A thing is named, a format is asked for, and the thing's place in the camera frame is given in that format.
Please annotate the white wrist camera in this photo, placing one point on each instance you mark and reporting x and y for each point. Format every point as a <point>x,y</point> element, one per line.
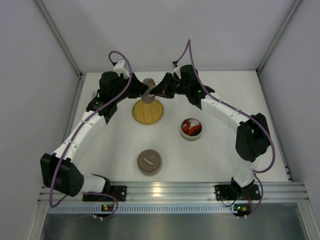
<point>177,69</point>
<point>121,68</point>

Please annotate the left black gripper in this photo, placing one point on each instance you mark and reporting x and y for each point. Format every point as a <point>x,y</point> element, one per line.
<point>131,85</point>

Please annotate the right round metal tin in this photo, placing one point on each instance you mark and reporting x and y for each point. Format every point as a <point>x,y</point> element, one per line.
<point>194,122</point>

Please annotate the round metal tin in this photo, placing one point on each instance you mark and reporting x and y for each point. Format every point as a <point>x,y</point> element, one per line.
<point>148,167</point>
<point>194,122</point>

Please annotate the slotted cable duct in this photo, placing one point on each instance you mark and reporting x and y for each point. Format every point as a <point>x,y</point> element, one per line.
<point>147,208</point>

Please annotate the round bamboo tray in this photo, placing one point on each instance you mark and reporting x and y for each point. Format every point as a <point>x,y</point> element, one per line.
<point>147,114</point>

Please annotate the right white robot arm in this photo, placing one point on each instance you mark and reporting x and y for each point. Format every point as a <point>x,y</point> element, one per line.
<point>252,132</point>

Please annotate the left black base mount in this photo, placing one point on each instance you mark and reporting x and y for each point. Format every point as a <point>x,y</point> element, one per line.
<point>108,194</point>

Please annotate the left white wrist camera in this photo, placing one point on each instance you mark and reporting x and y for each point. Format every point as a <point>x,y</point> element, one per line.
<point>121,68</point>

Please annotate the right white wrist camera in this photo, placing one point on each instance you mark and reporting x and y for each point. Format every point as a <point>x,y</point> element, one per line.
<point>177,69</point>

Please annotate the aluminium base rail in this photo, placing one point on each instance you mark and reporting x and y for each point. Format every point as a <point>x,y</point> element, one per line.
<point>205,192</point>

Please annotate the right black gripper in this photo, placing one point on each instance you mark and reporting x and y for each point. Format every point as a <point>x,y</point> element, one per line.
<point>170,84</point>

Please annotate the left round metal tin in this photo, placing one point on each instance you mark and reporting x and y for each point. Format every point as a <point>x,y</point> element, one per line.
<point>148,167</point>

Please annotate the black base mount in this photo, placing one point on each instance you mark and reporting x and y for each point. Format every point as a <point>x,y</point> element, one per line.
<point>233,191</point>
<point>108,194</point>

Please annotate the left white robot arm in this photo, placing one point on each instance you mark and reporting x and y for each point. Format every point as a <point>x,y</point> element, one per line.
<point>61,169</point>

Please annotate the brown smiley lid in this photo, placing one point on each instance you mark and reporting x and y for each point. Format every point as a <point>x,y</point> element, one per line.
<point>149,154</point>

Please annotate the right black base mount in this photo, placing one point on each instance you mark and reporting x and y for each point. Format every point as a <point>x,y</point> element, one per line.
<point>233,191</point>

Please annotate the red sausage piece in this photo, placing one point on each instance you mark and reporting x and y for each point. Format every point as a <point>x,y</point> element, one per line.
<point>186,127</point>
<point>195,130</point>

